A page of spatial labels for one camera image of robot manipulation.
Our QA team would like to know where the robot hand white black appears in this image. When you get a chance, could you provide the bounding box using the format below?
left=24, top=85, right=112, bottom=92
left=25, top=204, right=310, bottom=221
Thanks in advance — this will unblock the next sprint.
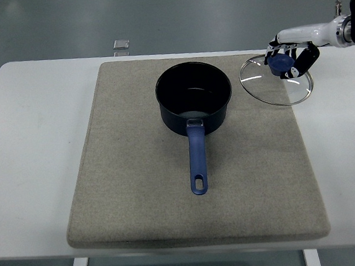
left=260, top=16, right=341, bottom=82

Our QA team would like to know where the glass pot lid blue knob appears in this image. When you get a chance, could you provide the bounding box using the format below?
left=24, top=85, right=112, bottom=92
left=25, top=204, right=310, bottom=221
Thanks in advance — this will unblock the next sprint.
left=237, top=49, right=315, bottom=110

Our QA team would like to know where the beige fabric mat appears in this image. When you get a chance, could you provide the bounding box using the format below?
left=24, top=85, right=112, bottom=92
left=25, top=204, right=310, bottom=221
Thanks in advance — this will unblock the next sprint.
left=52, top=43, right=333, bottom=263

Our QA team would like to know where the dark blue saucepan long handle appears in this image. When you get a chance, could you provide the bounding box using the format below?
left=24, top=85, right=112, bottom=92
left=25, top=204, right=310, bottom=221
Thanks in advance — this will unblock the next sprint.
left=152, top=58, right=242, bottom=199

